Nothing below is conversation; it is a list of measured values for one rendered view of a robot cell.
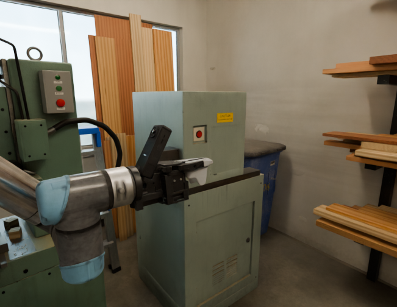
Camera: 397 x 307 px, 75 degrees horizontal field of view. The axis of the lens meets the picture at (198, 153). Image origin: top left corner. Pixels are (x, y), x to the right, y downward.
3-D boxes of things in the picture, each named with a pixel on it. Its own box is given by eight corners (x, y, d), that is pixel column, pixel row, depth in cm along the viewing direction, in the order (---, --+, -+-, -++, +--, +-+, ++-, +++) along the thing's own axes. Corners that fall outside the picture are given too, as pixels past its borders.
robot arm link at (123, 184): (98, 167, 51) (112, 172, 44) (121, 164, 54) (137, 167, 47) (103, 204, 52) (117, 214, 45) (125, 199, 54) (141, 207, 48)
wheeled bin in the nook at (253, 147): (198, 230, 271) (199, 139, 250) (233, 215, 306) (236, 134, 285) (246, 260, 224) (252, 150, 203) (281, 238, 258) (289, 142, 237)
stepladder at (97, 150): (83, 276, 205) (62, 127, 189) (114, 263, 221) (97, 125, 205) (90, 285, 193) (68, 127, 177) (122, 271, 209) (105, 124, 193)
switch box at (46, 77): (42, 112, 103) (38, 70, 99) (69, 111, 110) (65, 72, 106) (47, 113, 99) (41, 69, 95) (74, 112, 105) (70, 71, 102)
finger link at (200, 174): (213, 180, 64) (182, 188, 58) (211, 156, 63) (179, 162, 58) (221, 181, 61) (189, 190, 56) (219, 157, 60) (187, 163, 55)
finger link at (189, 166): (195, 167, 60) (163, 173, 55) (194, 159, 60) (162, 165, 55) (208, 168, 57) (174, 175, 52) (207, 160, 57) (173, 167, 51)
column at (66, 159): (24, 220, 124) (-1, 63, 109) (73, 207, 139) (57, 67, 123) (35, 239, 108) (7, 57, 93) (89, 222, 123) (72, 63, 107)
